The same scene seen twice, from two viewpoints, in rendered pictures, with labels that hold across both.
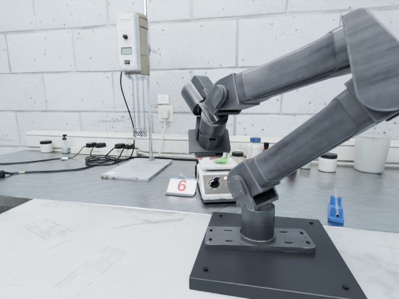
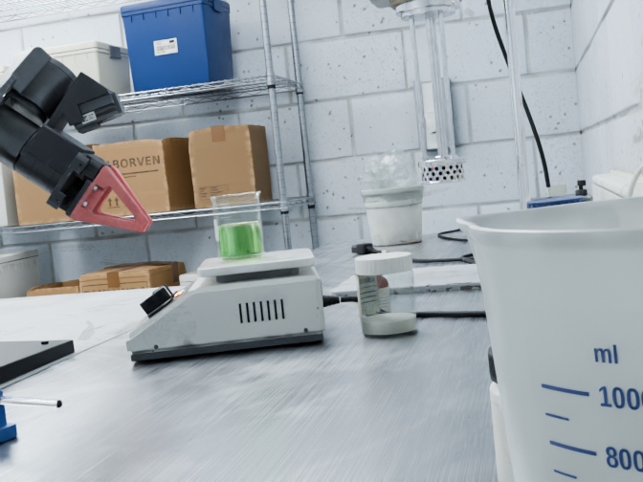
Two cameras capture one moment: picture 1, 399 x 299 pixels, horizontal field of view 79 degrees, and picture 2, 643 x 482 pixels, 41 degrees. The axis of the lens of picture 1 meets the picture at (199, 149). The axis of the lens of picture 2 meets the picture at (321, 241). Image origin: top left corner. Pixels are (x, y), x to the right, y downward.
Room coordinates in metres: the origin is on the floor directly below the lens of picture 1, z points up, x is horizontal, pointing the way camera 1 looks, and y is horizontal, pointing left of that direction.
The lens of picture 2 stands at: (0.90, -0.97, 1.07)
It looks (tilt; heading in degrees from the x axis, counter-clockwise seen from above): 4 degrees down; 92
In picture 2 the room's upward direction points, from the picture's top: 6 degrees counter-clockwise
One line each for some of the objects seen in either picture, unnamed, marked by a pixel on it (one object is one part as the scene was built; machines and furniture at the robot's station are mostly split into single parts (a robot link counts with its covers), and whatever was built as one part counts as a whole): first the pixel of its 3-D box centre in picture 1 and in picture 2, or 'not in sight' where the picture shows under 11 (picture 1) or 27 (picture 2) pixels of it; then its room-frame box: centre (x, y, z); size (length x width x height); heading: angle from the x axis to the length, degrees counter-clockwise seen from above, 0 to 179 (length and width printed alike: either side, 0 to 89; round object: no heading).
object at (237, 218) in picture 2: (219, 152); (240, 225); (0.78, -0.07, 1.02); 0.06 x 0.05 x 0.08; 46
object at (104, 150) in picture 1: (105, 150); not in sight; (1.31, 0.52, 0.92); 0.40 x 0.06 x 0.04; 78
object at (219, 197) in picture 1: (218, 178); (237, 304); (0.76, -0.06, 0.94); 0.22 x 0.13 x 0.08; 5
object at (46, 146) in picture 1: (46, 146); not in sight; (1.37, 0.88, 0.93); 0.06 x 0.06 x 0.06
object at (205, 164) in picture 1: (217, 163); (256, 261); (0.79, -0.06, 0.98); 0.12 x 0.12 x 0.01; 5
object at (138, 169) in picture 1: (140, 167); (445, 276); (1.02, 0.26, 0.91); 0.30 x 0.20 x 0.01; 168
